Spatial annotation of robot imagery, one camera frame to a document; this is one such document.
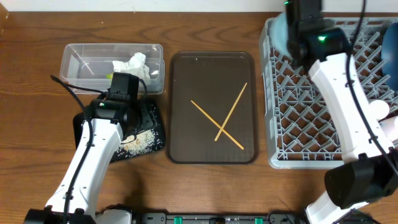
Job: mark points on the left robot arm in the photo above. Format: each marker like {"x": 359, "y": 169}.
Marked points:
{"x": 109, "y": 128}

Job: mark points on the light blue bowl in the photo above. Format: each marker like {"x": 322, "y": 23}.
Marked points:
{"x": 279, "y": 34}

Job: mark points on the white cup green inside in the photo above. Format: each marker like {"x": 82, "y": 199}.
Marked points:
{"x": 379, "y": 109}

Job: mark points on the rice leftovers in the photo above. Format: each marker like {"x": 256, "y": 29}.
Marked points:
{"x": 140, "y": 144}

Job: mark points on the black tray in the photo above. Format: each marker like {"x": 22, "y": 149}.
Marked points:
{"x": 115, "y": 112}

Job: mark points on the white cup pink inside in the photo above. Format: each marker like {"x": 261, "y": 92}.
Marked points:
{"x": 389, "y": 127}

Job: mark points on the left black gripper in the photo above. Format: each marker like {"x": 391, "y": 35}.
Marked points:
{"x": 144, "y": 117}

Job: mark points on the wooden chopstick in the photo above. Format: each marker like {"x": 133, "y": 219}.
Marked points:
{"x": 218, "y": 126}
{"x": 230, "y": 112}

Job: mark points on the dark blue plate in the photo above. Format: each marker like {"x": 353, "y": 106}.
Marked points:
{"x": 389, "y": 55}

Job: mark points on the clear plastic waste bin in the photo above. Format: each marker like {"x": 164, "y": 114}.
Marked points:
{"x": 86, "y": 65}

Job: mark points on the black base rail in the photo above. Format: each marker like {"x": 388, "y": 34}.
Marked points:
{"x": 217, "y": 218}

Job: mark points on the white napkin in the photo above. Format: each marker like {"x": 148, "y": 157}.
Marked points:
{"x": 135, "y": 66}

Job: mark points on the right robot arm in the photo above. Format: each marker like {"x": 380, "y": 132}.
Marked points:
{"x": 369, "y": 172}

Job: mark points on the grey dishwasher rack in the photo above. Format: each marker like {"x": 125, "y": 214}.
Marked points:
{"x": 300, "y": 132}

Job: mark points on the brown serving tray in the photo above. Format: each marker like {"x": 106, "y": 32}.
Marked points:
{"x": 213, "y": 80}

